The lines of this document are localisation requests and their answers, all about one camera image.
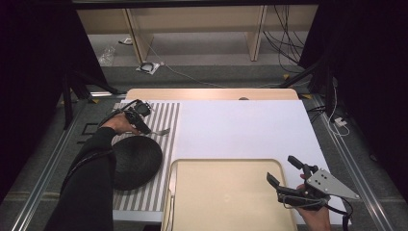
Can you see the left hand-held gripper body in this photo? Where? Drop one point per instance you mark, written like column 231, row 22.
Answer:
column 139, row 109

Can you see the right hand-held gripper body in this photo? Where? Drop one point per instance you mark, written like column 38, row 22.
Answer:
column 324, row 186

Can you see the silver fork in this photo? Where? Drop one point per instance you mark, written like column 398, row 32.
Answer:
column 162, row 131

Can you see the black textured plate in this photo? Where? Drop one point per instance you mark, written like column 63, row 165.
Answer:
column 138, row 163

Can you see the beige plastic tray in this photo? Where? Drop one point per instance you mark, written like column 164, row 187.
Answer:
column 224, row 199

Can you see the person's left hand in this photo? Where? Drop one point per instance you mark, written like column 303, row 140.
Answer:
column 118, row 123

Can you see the person's right hand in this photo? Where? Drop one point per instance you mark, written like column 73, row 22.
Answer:
column 316, row 219

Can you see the striped woven placemat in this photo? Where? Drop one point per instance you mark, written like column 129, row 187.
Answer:
column 166, row 115

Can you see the clear packet with black item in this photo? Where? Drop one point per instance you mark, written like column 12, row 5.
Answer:
column 147, row 67

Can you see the white power adapter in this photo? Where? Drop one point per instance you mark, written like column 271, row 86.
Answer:
column 340, row 122

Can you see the clear plastic bag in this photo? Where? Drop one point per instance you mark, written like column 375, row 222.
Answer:
column 107, row 56

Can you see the white board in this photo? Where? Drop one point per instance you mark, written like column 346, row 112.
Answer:
column 240, row 128

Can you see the black metal stand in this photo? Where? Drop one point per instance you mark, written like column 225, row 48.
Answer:
column 328, row 93
column 67, row 102

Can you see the beige desk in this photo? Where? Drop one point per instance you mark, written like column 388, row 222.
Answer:
column 198, row 19

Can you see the black curtain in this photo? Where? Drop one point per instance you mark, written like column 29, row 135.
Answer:
column 369, row 80
column 29, row 80

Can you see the aluminium floor rail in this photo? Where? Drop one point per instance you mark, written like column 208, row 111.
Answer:
column 356, row 173
column 48, row 166

